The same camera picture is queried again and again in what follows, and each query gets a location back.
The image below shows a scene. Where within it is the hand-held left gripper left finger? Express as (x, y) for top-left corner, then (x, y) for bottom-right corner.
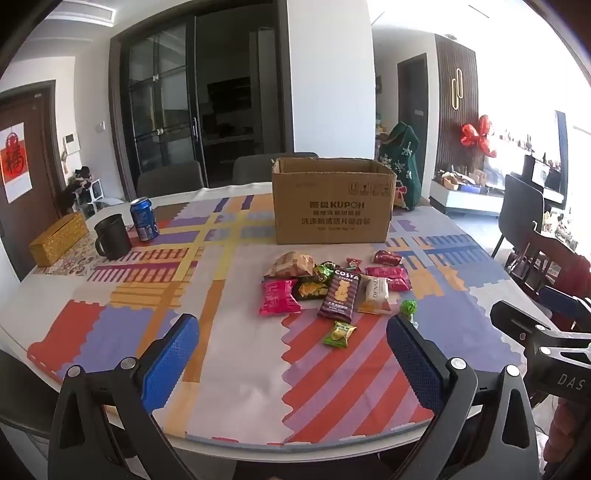
(48, 313), (200, 480)

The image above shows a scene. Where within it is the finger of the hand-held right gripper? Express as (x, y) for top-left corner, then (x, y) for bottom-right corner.
(490, 301), (555, 344)
(539, 285), (591, 326)

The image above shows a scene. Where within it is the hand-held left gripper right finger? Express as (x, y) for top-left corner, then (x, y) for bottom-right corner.
(385, 314), (541, 480)

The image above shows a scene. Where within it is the white pastry packet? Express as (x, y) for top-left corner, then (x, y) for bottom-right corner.
(357, 274), (393, 316)

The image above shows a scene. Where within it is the light green snack packet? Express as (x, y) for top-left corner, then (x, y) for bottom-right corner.
(322, 320), (357, 348)

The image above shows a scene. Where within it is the pink long snack packet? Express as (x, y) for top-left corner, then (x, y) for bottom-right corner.
(365, 265), (411, 292)

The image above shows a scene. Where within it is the brown striped snack packet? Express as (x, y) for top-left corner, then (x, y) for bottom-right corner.
(317, 267), (361, 324)

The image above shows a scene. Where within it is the magenta puffy snack packet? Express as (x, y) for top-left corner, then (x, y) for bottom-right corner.
(259, 278), (302, 316)

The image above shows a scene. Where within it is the dark green cracker packet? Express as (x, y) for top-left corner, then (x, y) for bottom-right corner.
(294, 276), (332, 302)

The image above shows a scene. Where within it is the beige snack bag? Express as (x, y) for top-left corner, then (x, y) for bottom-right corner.
(264, 250), (315, 279)

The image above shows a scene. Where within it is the brown cardboard box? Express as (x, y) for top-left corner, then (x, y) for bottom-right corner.
(271, 157), (398, 245)

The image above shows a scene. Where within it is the person's right forearm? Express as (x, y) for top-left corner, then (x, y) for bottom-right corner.
(542, 397), (591, 480)

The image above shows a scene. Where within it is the red garment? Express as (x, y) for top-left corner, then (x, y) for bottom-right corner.
(556, 255), (591, 330)

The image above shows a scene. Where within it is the dark wooden chair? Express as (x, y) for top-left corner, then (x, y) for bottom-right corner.
(504, 220), (575, 298)

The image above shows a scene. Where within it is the colourful patchwork tablecloth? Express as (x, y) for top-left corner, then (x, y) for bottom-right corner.
(25, 191), (555, 446)

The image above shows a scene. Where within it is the black chair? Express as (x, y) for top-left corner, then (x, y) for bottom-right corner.
(490, 173), (546, 259)

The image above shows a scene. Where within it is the white low cabinet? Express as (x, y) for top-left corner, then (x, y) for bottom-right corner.
(429, 178), (505, 217)

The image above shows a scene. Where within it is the black mug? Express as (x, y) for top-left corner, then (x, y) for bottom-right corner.
(94, 214), (133, 260)

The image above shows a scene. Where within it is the blue drink can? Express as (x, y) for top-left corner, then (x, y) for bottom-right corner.
(130, 196), (160, 241)

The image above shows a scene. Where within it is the yellow woven tissue box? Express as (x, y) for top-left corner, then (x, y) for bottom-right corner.
(29, 212), (89, 267)

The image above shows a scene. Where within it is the grey dining chair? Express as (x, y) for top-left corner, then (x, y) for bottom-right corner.
(232, 152), (319, 184)
(137, 161), (206, 198)

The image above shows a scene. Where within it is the white small shelf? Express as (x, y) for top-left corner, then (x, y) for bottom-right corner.
(76, 179), (105, 215)

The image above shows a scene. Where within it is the red foil balloon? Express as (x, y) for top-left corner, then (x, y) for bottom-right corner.
(461, 114), (498, 158)

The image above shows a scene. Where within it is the green snowflake gift bag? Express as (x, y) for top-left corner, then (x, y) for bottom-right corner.
(378, 121), (422, 212)

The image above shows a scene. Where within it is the black bag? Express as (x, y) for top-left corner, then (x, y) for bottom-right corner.
(58, 166), (93, 210)

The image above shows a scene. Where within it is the brown entrance door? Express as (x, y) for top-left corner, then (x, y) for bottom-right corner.
(0, 80), (63, 282)

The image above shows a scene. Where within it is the dark interior door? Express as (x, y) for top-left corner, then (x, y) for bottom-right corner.
(397, 53), (430, 204)

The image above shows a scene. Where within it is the red and white door poster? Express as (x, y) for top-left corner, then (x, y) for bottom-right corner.
(0, 122), (32, 203)

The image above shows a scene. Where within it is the black glass sliding door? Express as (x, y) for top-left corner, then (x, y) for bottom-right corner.
(110, 0), (294, 200)

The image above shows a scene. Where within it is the gold wall ornament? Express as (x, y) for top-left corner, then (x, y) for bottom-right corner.
(450, 68), (466, 112)

